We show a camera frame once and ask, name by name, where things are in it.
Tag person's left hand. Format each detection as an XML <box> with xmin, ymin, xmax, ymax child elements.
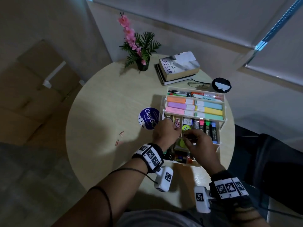
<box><xmin>152</xmin><ymin>119</ymin><xmax>182</xmax><ymax>152</ymax></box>

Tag brown cardboard boxes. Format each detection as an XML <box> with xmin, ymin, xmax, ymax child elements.
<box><xmin>0</xmin><ymin>40</ymin><xmax>84</xmax><ymax>146</ymax></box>

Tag black marker-tag left wristband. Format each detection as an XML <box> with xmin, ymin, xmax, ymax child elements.
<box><xmin>132</xmin><ymin>143</ymin><xmax>164</xmax><ymax>174</ymax></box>

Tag row of pastel highlighters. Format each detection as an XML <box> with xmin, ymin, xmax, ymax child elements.
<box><xmin>165</xmin><ymin>96</ymin><xmax>224</xmax><ymax>121</ymax></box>

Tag red and white marker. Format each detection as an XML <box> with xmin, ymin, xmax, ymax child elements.
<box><xmin>190</xmin><ymin>92</ymin><xmax>222</xmax><ymax>100</ymax></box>

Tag blue round sticker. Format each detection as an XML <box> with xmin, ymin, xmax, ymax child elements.
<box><xmin>138</xmin><ymin>107</ymin><xmax>160</xmax><ymax>130</ymax></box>

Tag person's right forearm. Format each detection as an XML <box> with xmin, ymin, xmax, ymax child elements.
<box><xmin>214</xmin><ymin>196</ymin><xmax>271</xmax><ymax>227</ymax></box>

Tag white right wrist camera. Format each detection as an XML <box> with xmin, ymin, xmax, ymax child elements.
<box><xmin>194</xmin><ymin>186</ymin><xmax>211</xmax><ymax>214</ymax></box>

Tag person's left forearm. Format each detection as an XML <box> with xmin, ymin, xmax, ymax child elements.
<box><xmin>52</xmin><ymin>159</ymin><xmax>152</xmax><ymax>227</ymax></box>

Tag black marker-tag wristband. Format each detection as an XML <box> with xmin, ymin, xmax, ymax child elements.
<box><xmin>132</xmin><ymin>143</ymin><xmax>164</xmax><ymax>174</ymax></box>
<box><xmin>209</xmin><ymin>171</ymin><xmax>249</xmax><ymax>201</ymax></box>

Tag white teal pen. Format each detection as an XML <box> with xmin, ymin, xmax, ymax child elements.
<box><xmin>191</xmin><ymin>95</ymin><xmax>223</xmax><ymax>103</ymax></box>

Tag thin-framed eyeglasses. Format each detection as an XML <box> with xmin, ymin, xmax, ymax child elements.
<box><xmin>188</xmin><ymin>79</ymin><xmax>211</xmax><ymax>89</ymax></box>

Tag person's grey shirt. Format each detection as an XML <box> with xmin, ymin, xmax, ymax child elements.
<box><xmin>116</xmin><ymin>209</ymin><xmax>198</xmax><ymax>227</ymax></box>

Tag pink artificial flower plant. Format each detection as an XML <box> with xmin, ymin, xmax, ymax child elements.
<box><xmin>118</xmin><ymin>12</ymin><xmax>163</xmax><ymax>72</ymax></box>

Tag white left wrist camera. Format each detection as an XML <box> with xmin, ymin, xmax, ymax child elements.
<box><xmin>154</xmin><ymin>166</ymin><xmax>174</xmax><ymax>192</ymax></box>

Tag white tiered organizer box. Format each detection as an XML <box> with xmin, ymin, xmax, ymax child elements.
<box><xmin>160</xmin><ymin>86</ymin><xmax>227</xmax><ymax>167</ymax></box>

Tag pile of binder clips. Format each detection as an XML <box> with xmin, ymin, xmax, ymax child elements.
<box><xmin>163</xmin><ymin>149</ymin><xmax>197</xmax><ymax>164</ymax></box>

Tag black round lid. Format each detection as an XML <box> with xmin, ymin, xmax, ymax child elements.
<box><xmin>211</xmin><ymin>77</ymin><xmax>232</xmax><ymax>94</ymax></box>

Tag grey paperback book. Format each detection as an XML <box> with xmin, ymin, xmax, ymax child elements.
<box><xmin>159</xmin><ymin>52</ymin><xmax>201</xmax><ymax>82</ymax></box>

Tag black marker-tag right wristband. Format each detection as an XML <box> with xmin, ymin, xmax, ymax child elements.
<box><xmin>209</xmin><ymin>171</ymin><xmax>249</xmax><ymax>201</ymax></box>

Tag person's right hand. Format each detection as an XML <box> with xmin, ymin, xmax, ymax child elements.
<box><xmin>183</xmin><ymin>129</ymin><xmax>224</xmax><ymax>170</ymax></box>

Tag black chair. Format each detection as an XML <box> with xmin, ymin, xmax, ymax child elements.
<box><xmin>228</xmin><ymin>125</ymin><xmax>303</xmax><ymax>216</ymax></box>

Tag grey roller blind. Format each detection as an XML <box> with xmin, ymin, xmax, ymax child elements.
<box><xmin>93</xmin><ymin>0</ymin><xmax>296</xmax><ymax>49</ymax></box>
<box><xmin>245</xmin><ymin>7</ymin><xmax>303</xmax><ymax>86</ymax></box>

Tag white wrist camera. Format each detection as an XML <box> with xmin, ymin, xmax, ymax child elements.
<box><xmin>154</xmin><ymin>166</ymin><xmax>174</xmax><ymax>192</ymax></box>
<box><xmin>194</xmin><ymin>186</ymin><xmax>211</xmax><ymax>214</ymax></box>

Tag black-spined white book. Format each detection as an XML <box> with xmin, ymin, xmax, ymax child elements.
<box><xmin>155</xmin><ymin>64</ymin><xmax>196</xmax><ymax>86</ymax></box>

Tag thin black cable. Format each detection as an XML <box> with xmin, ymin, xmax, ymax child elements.
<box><xmin>88</xmin><ymin>168</ymin><xmax>158</xmax><ymax>227</ymax></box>

